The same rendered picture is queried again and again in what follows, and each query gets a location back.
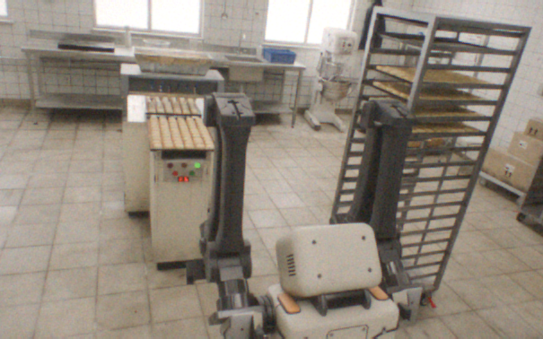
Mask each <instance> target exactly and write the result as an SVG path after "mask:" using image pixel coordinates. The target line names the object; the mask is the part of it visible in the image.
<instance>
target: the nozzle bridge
mask: <svg viewBox="0 0 543 339"><path fill-rule="evenodd" d="M171 80H172V81H171ZM197 81H198V83H197ZM152 82H153V91H150V85H151V83H152ZM160 83H162V93H159V85H160ZM169 83H171V93H168V87H169ZM178 83H180V93H177V85H178ZM186 84H188V94H185V86H186ZM195 84H197V94H194V87H195ZM224 84H225V80H224V78H223V77H222V76H221V75H220V74H219V73H218V72H217V71H216V70H208V71H207V73H206V76H203V75H186V74H157V73H142V72H140V70H139V68H138V65H132V64H122V67H121V95H122V116H123V117H127V116H128V104H127V97H129V95H131V96H145V97H166V98H187V99H203V98H204V97H205V96H211V93H212V92H217V93H224Z"/></svg>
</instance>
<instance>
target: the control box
mask: <svg viewBox="0 0 543 339"><path fill-rule="evenodd" d="M169 163H172V165H173V167H172V168H169V167H168V164H169ZM182 163H185V164H187V167H185V168H182V167H181V164H182ZM196 163H199V164H200V167H199V168H196V167H195V164H196ZM173 171H177V172H178V175H177V176H173V174H172V172H173ZM190 171H194V172H195V175H193V176H191V175H190ZM203 173H204V160H163V182H169V181H180V180H179V179H180V177H181V181H185V177H188V179H187V181H203Z"/></svg>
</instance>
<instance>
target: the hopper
mask: <svg viewBox="0 0 543 339"><path fill-rule="evenodd" d="M166 51H167V52H166ZM162 53H168V54H170V56H165V55H162ZM133 54H134V56H135V59H136V62H137V64H138V68H139V70H140V72H142V73H157V74H186V75H203V76H206V73H207V71H208V70H209V68H210V66H211V64H212V63H213V62H214V58H213V57H212V56H211V54H210V53H209V52H204V51H192V50H180V49H167V48H144V47H133ZM172 54H173V55H180V56H173V55H172ZM184 54H190V55H194V54H197V55H200V56H201V57H189V56H184ZM203 57H206V58H203Z"/></svg>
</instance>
